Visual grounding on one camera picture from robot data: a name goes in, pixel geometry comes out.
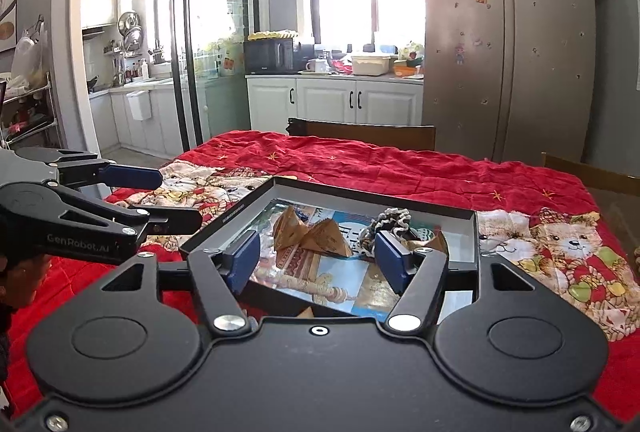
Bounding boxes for person's left hand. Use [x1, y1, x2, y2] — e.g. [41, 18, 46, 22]
[0, 254, 52, 313]

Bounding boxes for hanging metal pot lids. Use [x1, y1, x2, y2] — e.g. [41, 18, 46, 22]
[118, 11, 142, 48]

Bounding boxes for metal storage rack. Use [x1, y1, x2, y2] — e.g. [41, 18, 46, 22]
[0, 70, 64, 149]

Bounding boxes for white hanging bin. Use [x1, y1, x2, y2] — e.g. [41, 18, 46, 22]
[125, 90, 153, 122]

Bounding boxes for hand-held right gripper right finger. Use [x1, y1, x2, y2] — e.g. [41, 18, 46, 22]
[375, 231, 538, 334]

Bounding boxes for black framed sliding door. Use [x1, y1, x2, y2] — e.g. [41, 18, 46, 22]
[167, 0, 264, 149]

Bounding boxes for white plastic container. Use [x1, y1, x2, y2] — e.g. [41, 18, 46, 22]
[350, 54, 392, 76]

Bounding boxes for black white-edged scrunchie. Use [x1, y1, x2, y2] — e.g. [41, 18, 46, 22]
[357, 228, 401, 259]

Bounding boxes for white kitchen cabinet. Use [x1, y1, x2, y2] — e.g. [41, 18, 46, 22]
[245, 74, 425, 131]

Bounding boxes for red printed quilt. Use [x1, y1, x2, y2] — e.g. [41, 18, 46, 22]
[9, 130, 640, 409]

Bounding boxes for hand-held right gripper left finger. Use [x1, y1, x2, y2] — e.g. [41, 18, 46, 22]
[100, 230, 262, 338]

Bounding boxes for white plastic bag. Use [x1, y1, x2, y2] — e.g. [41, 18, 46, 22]
[12, 28, 51, 88]

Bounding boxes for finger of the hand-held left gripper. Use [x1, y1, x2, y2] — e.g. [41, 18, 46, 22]
[15, 149, 163, 190]
[57, 189, 203, 235]

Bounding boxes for black shallow cardboard box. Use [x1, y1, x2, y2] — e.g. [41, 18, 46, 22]
[179, 176, 479, 320]

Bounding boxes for black microwave oven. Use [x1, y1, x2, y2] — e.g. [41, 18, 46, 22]
[243, 37, 297, 75]

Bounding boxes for silver refrigerator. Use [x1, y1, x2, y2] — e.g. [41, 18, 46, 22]
[418, 0, 599, 165]

